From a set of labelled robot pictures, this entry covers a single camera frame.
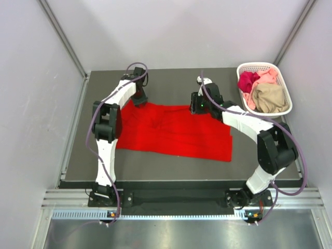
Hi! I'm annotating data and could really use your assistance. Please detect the red t shirt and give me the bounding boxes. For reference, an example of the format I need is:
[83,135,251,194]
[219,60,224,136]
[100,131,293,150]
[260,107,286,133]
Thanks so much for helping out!
[116,101,232,162]

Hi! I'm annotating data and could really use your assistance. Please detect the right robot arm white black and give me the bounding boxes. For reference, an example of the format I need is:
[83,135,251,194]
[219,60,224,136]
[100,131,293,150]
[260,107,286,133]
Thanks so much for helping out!
[190,77,299,206]

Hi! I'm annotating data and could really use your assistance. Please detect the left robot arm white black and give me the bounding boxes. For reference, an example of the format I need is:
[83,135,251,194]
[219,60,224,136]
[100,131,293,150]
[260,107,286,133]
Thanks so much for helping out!
[90,67,148,206]

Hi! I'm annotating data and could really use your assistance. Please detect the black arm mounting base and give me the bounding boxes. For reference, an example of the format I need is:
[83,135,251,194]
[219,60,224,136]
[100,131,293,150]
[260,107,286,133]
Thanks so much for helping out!
[58,180,275,216]

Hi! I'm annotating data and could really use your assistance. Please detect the magenta t shirt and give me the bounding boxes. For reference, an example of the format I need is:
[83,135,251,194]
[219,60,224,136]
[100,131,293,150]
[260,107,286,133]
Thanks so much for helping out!
[238,71,260,93]

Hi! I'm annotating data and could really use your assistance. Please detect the white plastic laundry basket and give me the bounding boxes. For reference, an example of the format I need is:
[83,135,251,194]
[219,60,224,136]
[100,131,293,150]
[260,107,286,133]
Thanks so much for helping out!
[237,62,293,119]

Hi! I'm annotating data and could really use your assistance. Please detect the beige t shirt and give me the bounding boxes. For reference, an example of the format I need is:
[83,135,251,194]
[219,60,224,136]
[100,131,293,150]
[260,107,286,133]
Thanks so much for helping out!
[252,84,289,114]

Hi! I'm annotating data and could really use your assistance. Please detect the pink t shirt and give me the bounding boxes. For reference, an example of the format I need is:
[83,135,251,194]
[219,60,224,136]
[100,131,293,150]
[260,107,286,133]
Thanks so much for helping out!
[242,68,278,110]

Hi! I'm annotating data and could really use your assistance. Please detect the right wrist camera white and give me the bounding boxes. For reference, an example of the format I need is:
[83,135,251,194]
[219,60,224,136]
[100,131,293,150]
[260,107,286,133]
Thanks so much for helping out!
[197,76,213,85]

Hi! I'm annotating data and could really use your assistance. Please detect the slotted cable duct rail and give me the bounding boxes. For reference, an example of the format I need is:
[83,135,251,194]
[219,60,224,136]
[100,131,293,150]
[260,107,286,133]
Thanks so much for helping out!
[51,209,262,221]

